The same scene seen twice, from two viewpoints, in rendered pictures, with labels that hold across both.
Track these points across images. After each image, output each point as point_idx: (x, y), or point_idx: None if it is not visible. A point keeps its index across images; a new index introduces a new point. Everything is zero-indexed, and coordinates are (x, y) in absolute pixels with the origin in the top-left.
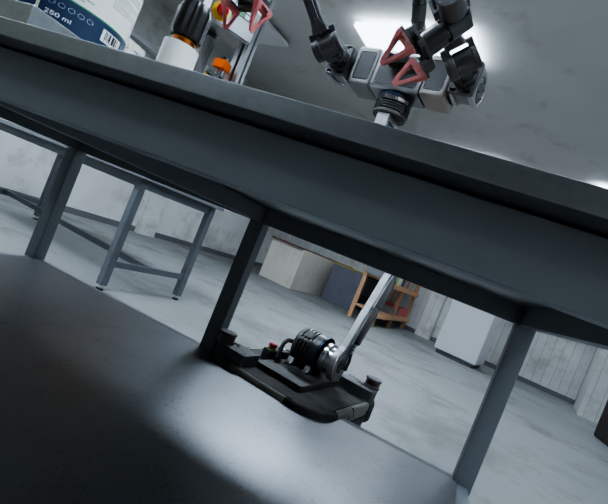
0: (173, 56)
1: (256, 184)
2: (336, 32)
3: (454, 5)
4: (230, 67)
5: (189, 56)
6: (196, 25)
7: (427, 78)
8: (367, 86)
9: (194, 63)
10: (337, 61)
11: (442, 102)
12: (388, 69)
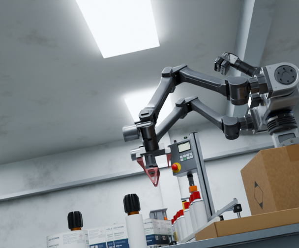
0: (127, 224)
1: None
2: (224, 120)
3: (125, 138)
4: (195, 186)
5: (132, 219)
6: (128, 204)
7: (169, 154)
8: (264, 124)
9: (137, 219)
10: (246, 126)
11: (279, 102)
12: (260, 107)
